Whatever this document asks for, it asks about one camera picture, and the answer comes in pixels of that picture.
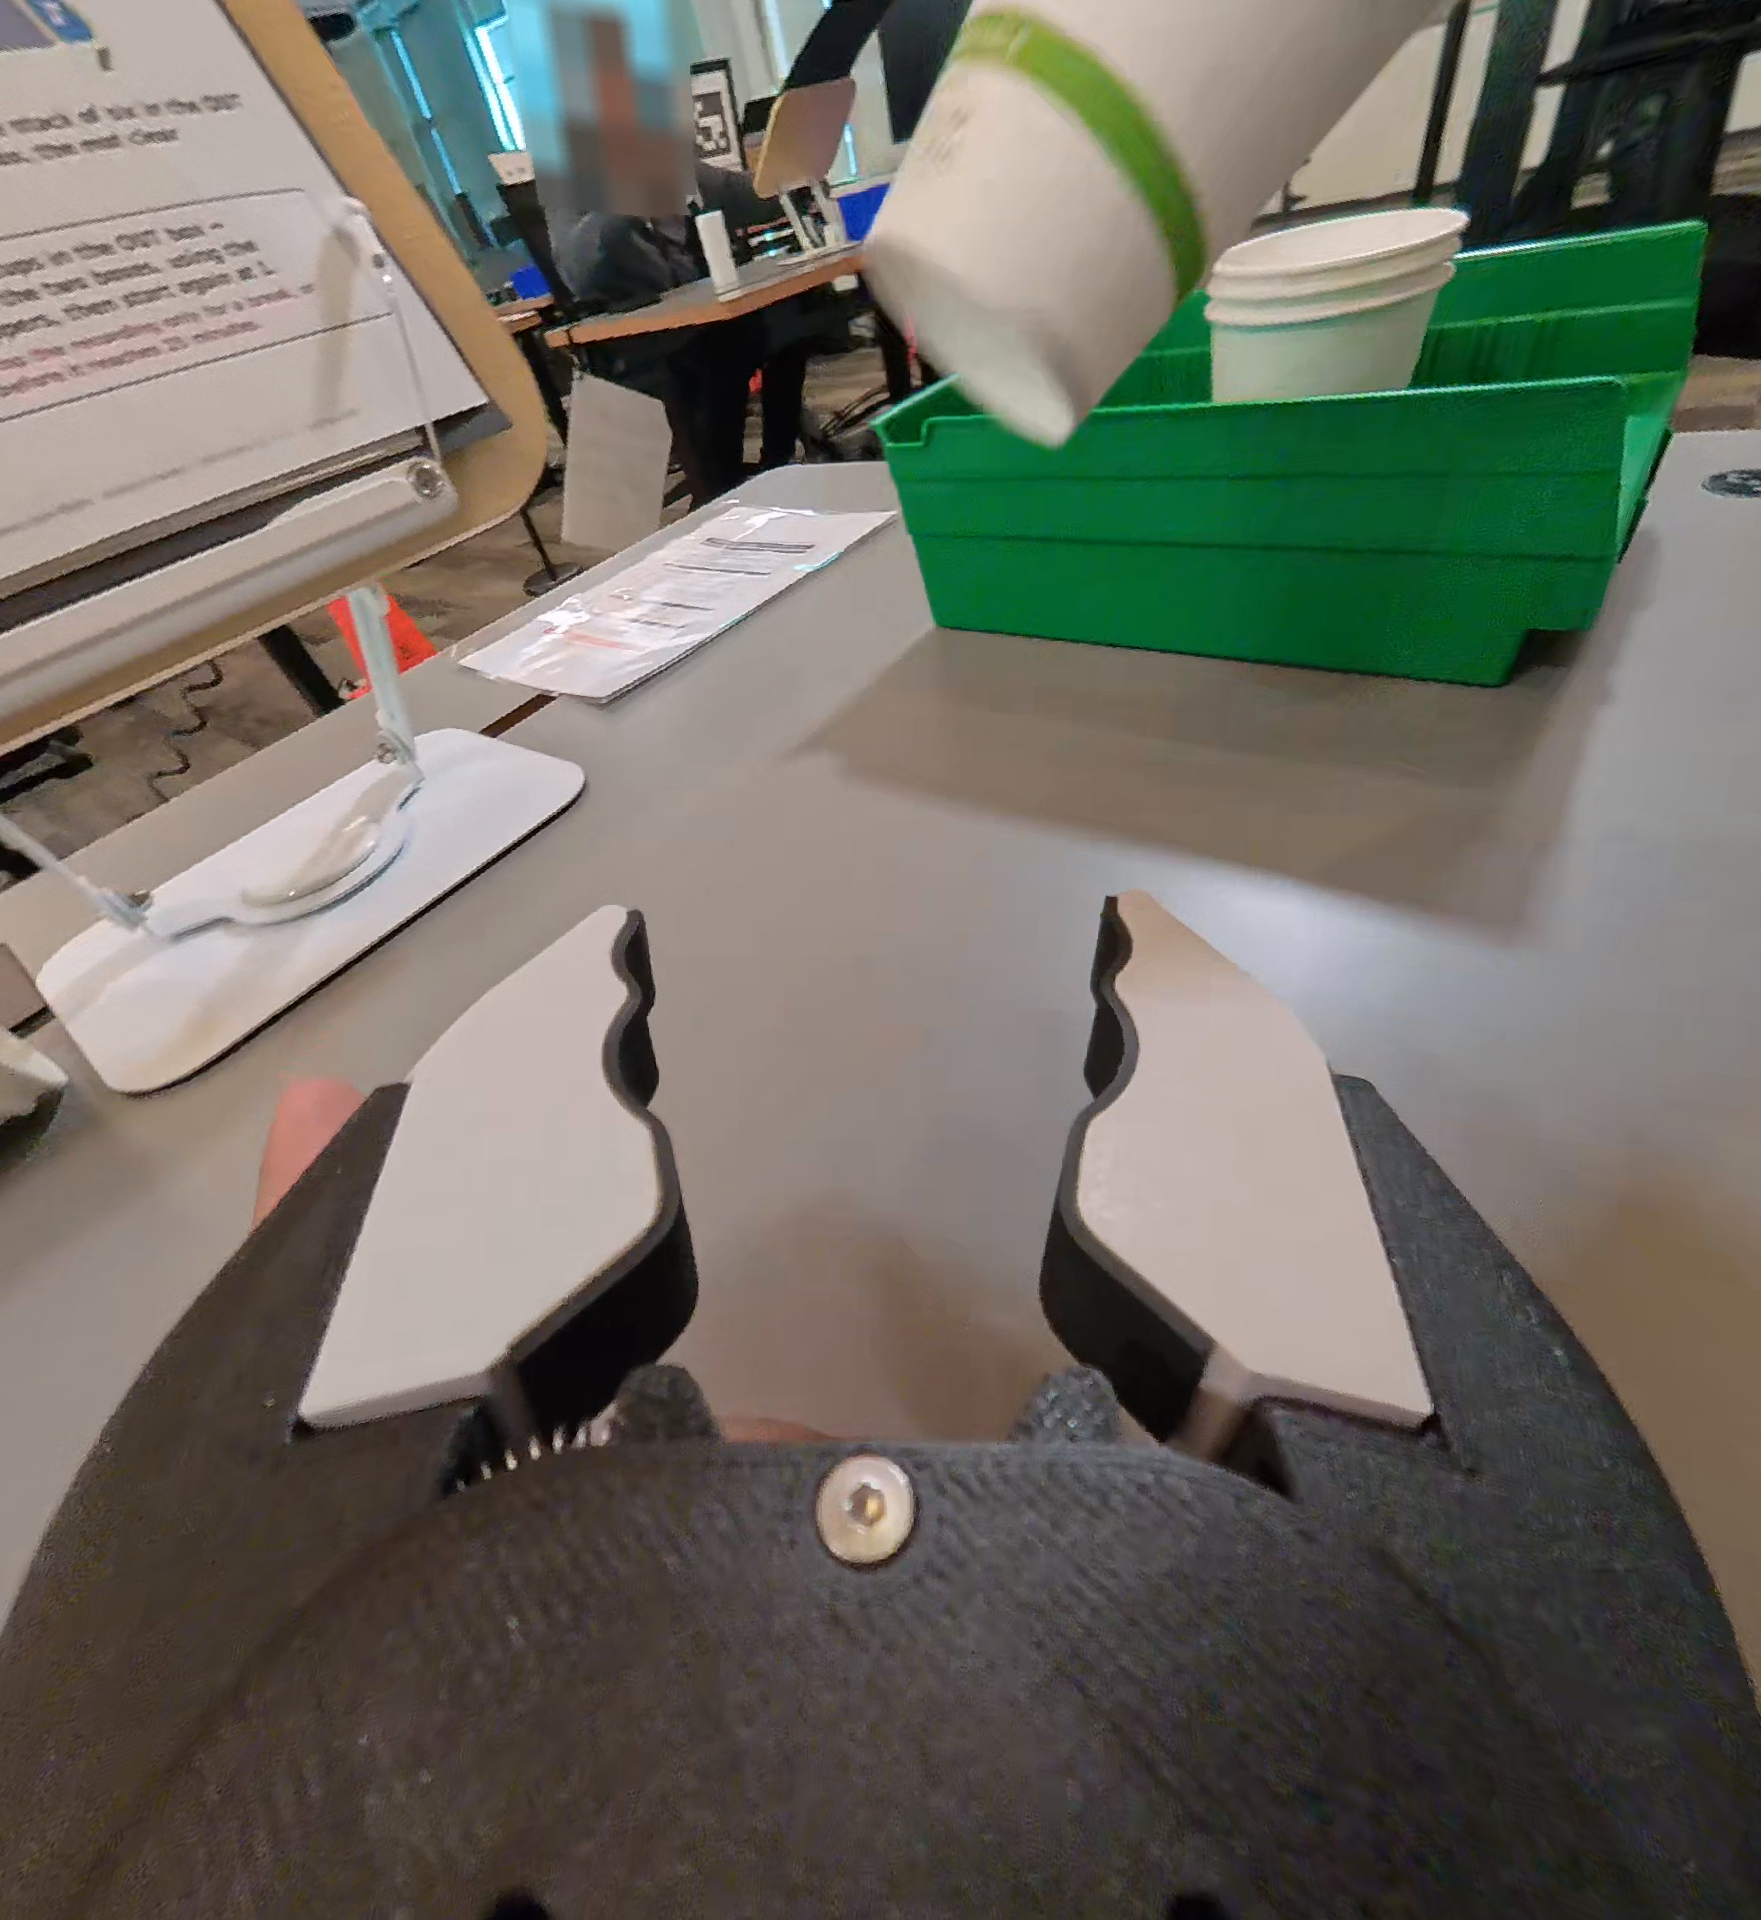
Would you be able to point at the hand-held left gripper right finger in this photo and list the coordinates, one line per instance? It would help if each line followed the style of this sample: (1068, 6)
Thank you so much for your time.
(1240, 1201)

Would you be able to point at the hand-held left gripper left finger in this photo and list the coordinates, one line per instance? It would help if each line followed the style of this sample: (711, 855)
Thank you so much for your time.
(506, 1201)

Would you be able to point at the green plastic bin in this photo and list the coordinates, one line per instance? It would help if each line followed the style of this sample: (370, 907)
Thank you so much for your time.
(1270, 511)

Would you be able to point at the black desk grommet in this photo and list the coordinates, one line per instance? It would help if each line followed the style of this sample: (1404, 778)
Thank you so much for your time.
(1755, 481)

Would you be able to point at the wooden top desk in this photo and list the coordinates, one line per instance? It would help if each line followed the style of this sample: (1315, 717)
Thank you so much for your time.
(703, 306)

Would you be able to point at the person's left hand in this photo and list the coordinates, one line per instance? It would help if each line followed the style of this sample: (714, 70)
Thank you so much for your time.
(305, 1140)

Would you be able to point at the wooden document stand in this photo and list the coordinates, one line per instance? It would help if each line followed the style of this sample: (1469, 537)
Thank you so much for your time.
(296, 930)
(802, 135)

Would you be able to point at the laminated paper sheet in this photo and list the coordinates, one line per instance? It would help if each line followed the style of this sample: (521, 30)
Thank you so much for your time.
(672, 601)

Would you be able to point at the white leaning panel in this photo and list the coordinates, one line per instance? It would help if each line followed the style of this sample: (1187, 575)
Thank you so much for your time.
(613, 463)

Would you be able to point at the printed instruction sheet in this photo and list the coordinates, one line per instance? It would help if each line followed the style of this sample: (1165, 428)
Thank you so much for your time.
(147, 298)

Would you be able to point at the blue plastic bin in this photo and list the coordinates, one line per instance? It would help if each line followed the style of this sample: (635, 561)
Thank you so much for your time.
(867, 208)

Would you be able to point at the black white marker board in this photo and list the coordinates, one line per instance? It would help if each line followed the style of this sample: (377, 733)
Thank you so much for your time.
(711, 112)

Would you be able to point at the black office chair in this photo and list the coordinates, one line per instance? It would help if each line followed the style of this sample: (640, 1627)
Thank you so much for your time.
(1721, 198)

